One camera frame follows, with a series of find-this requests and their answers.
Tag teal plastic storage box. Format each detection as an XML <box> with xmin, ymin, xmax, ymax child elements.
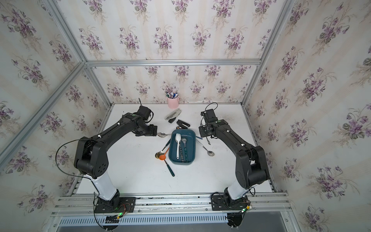
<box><xmin>169</xmin><ymin>129</ymin><xmax>196</xmax><ymax>165</ymax></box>

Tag steel spoon pink handle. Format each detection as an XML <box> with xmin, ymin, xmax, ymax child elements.
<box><xmin>157</xmin><ymin>132</ymin><xmax>172</xmax><ymax>138</ymax></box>

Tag steel spoon marbled handle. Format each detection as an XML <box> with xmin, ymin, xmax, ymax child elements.
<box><xmin>179</xmin><ymin>147</ymin><xmax>185</xmax><ymax>162</ymax></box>

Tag orange plastic spoon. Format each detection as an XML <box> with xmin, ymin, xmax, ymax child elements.
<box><xmin>159</xmin><ymin>148</ymin><xmax>170</xmax><ymax>160</ymax></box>

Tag steel spoon green handle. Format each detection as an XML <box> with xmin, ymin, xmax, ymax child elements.
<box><xmin>182</xmin><ymin>137</ymin><xmax>188</xmax><ymax>162</ymax></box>

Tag gold spoon green handle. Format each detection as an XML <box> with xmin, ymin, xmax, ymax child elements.
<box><xmin>164</xmin><ymin>160</ymin><xmax>175</xmax><ymax>177</ymax></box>
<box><xmin>155</xmin><ymin>140</ymin><xmax>171</xmax><ymax>159</ymax></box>

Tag aluminium rail frame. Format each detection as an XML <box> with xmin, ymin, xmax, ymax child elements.
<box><xmin>43</xmin><ymin>192</ymin><xmax>300</xmax><ymax>232</ymax></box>

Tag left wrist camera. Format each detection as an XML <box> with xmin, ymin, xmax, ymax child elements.
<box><xmin>137</xmin><ymin>105</ymin><xmax>154</xmax><ymax>123</ymax></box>

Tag white plastic spoon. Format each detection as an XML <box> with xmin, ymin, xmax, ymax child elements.
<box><xmin>175</xmin><ymin>133</ymin><xmax>182</xmax><ymax>160</ymax></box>

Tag pens in cup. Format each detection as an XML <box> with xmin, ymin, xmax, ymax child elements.
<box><xmin>165</xmin><ymin>89</ymin><xmax>179</xmax><ymax>99</ymax></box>

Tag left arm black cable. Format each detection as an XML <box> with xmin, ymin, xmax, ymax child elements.
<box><xmin>54</xmin><ymin>139</ymin><xmax>93</xmax><ymax>182</ymax></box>

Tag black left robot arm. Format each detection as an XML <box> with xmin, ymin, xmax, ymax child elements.
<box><xmin>74</xmin><ymin>113</ymin><xmax>157</xmax><ymax>202</ymax></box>

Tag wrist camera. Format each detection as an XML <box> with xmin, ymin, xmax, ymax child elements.
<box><xmin>137</xmin><ymin>105</ymin><xmax>154</xmax><ymax>123</ymax></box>
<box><xmin>201</xmin><ymin>109</ymin><xmax>218</xmax><ymax>125</ymax></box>

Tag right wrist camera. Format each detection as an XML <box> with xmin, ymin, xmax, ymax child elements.
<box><xmin>201</xmin><ymin>109</ymin><xmax>218</xmax><ymax>125</ymax></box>

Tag dotted steel spoon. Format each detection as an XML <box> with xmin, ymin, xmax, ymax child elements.
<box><xmin>196</xmin><ymin>139</ymin><xmax>214</xmax><ymax>157</ymax></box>

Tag pink pen cup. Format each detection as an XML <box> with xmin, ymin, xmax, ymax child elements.
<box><xmin>167</xmin><ymin>94</ymin><xmax>179</xmax><ymax>109</ymax></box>

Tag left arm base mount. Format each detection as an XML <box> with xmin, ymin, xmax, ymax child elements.
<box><xmin>94</xmin><ymin>197</ymin><xmax>137</xmax><ymax>214</ymax></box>

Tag white slotted cable duct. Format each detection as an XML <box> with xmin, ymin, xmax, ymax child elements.
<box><xmin>59</xmin><ymin>213</ymin><xmax>228</xmax><ymax>227</ymax></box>

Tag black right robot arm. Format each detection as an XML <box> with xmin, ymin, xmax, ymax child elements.
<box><xmin>199</xmin><ymin>118</ymin><xmax>270</xmax><ymax>201</ymax></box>

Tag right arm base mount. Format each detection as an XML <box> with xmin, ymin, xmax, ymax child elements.
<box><xmin>210</xmin><ymin>192</ymin><xmax>251</xmax><ymax>212</ymax></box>

